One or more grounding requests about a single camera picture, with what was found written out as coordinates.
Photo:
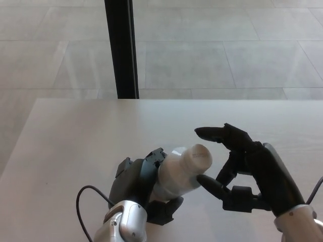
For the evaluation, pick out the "white screw cap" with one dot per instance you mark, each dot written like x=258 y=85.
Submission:
x=199 y=157

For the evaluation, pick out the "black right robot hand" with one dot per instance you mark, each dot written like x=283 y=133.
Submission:
x=265 y=176

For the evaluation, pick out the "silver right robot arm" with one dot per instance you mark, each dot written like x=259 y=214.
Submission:
x=300 y=224

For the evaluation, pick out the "white plastic bottle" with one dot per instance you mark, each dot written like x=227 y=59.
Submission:
x=176 y=176

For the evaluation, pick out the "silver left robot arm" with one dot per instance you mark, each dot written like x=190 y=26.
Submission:
x=123 y=221

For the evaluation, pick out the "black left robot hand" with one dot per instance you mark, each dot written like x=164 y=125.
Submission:
x=131 y=181

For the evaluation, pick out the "black vertical window post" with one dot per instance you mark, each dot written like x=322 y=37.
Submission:
x=122 y=48

